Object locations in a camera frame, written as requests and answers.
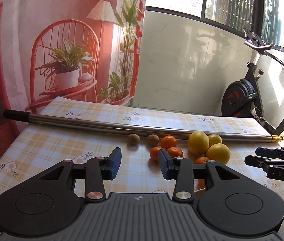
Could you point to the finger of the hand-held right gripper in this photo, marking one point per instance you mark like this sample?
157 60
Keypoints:
254 161
269 152

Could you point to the printed room scene backdrop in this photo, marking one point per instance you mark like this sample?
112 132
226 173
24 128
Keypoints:
56 30

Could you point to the black exercise bike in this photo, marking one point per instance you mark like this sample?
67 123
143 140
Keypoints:
239 98

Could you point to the brown kiwi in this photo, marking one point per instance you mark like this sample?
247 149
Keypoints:
134 139
153 139

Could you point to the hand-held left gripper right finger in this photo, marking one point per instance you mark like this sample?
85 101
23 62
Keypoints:
164 167

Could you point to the window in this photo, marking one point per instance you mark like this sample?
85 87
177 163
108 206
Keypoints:
227 2

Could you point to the small yellow lemon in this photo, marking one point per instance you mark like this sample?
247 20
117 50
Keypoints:
215 140

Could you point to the orange tangerine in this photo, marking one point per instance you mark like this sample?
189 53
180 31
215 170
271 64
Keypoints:
175 152
168 142
202 160
155 154

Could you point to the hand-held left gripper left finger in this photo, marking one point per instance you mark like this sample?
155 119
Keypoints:
115 164

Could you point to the yellow checked floral tablecloth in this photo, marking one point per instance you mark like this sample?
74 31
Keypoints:
56 140

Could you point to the long metal pole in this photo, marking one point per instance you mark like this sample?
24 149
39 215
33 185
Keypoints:
101 123

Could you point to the large yellow lemon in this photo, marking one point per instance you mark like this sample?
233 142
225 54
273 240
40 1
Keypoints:
198 143

